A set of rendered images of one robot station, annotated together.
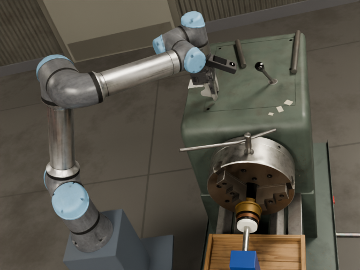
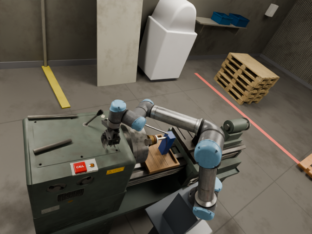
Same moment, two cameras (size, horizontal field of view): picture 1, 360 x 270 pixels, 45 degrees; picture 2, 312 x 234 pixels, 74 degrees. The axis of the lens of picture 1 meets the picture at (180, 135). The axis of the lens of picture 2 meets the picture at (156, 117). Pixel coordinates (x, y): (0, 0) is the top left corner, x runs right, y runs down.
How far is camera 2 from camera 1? 2.01 m
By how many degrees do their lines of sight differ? 96
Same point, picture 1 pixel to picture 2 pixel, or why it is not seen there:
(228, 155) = (141, 136)
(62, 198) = (217, 183)
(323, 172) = not seen: hidden behind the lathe
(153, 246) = (156, 216)
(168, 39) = (140, 113)
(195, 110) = (119, 156)
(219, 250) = (153, 167)
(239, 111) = not seen: hidden behind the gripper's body
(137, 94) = not seen: outside the picture
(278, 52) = (51, 126)
